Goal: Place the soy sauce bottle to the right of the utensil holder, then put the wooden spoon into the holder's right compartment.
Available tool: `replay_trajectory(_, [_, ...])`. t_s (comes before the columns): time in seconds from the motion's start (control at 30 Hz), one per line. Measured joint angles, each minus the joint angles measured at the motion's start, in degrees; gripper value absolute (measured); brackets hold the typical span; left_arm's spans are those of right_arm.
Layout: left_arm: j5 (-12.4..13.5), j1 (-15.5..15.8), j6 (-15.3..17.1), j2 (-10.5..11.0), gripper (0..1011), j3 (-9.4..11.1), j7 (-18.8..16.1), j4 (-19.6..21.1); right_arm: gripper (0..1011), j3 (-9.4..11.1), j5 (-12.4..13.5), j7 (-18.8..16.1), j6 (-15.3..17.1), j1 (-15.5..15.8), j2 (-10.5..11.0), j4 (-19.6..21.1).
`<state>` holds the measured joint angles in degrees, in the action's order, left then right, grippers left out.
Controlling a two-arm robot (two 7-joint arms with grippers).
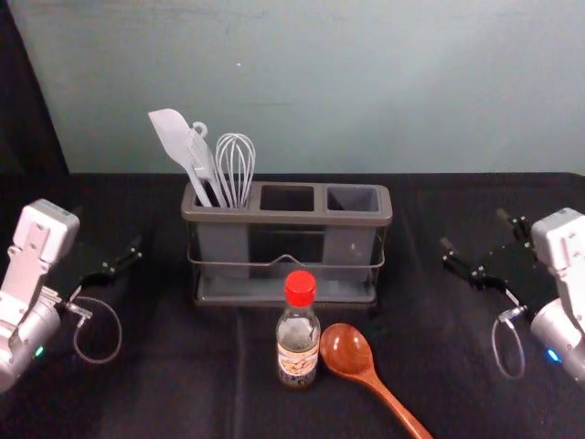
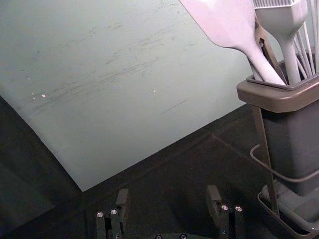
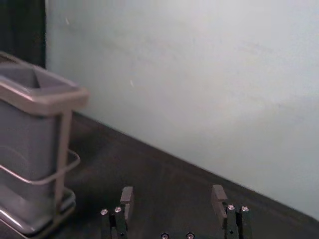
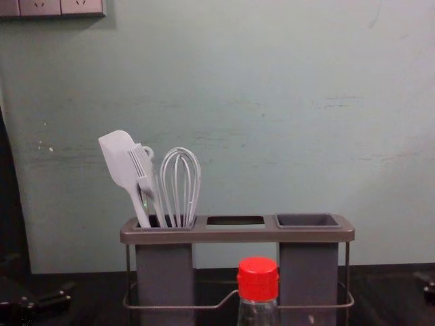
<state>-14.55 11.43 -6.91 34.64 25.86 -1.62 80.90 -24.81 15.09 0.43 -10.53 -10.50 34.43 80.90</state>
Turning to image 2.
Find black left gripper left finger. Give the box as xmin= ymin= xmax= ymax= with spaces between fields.
xmin=96 ymin=188 xmax=129 ymax=239

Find steel kitchen tongs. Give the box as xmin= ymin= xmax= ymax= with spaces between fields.
xmin=254 ymin=21 xmax=288 ymax=83

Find black rack with steel bars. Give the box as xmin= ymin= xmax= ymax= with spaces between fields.
xmin=250 ymin=104 xmax=319 ymax=239

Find pale grey silicone brush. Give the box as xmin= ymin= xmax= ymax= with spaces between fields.
xmin=253 ymin=0 xmax=309 ymax=85

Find pale grey wire whisk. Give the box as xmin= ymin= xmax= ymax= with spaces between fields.
xmin=293 ymin=0 xmax=319 ymax=78

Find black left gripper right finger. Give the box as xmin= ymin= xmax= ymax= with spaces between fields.
xmin=206 ymin=185 xmax=247 ymax=239

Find pale grey silicone spatula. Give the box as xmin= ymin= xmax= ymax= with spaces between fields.
xmin=178 ymin=0 xmax=286 ymax=86

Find dark grey utensil holder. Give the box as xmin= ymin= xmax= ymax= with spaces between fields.
xmin=236 ymin=59 xmax=319 ymax=197

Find black table cloth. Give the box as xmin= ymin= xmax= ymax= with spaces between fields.
xmin=0 ymin=94 xmax=319 ymax=239

